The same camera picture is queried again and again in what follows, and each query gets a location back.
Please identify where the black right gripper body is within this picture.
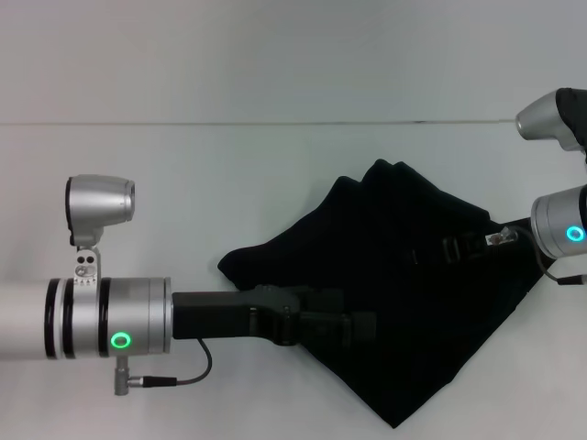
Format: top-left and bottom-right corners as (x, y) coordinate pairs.
(458, 214), (536, 263)

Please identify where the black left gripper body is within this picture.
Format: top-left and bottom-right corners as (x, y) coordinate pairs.
(170, 283), (305, 347)

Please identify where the black t-shirt with white print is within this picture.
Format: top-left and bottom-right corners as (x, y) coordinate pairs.
(216, 158), (543, 430)

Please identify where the right arm cable with plug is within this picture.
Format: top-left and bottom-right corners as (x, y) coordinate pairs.
(484, 225), (587, 288)

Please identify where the arm cable with plug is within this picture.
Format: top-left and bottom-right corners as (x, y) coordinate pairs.
(113, 337), (213, 397)
(484, 225), (587, 288)

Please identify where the left arm cable with plug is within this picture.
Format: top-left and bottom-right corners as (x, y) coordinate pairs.
(113, 337), (213, 397)

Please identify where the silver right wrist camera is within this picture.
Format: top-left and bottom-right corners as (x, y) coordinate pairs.
(514, 86), (587, 152)

